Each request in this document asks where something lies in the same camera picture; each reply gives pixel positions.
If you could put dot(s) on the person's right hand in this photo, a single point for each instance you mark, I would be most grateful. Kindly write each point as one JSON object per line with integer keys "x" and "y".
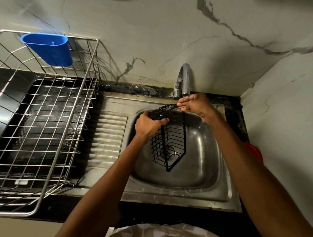
{"x": 199, "y": 106}

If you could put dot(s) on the person's left hand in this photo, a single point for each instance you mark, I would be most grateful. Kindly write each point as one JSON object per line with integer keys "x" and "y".
{"x": 148, "y": 125}

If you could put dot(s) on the black wire basket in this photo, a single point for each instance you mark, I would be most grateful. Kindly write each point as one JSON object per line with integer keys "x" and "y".
{"x": 181, "y": 146}

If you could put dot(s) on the person's right forearm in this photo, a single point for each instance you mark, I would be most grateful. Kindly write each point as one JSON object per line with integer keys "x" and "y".
{"x": 261, "y": 180}

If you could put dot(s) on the person's left forearm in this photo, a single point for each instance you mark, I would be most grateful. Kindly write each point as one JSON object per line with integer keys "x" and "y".
{"x": 97, "y": 193}

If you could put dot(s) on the person's patterned clothing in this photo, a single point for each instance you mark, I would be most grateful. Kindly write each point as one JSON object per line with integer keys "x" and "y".
{"x": 166, "y": 230}

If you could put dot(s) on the chrome sink faucet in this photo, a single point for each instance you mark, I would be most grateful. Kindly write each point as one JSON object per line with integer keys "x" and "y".
{"x": 185, "y": 79}

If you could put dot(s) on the round sink drain strainer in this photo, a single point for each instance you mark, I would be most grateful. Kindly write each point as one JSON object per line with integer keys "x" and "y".
{"x": 171, "y": 152}

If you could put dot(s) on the stainless steel sink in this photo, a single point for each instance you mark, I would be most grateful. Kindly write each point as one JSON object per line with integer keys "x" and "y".
{"x": 107, "y": 139}

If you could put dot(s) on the red and green bowl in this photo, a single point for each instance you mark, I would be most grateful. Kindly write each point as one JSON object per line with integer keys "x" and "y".
{"x": 255, "y": 151}

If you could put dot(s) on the dark steel drip tray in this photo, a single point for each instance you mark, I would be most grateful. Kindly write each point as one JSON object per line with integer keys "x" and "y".
{"x": 44, "y": 129}

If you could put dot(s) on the blue plastic cutlery holder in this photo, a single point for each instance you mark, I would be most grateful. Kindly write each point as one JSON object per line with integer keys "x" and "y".
{"x": 50, "y": 50}

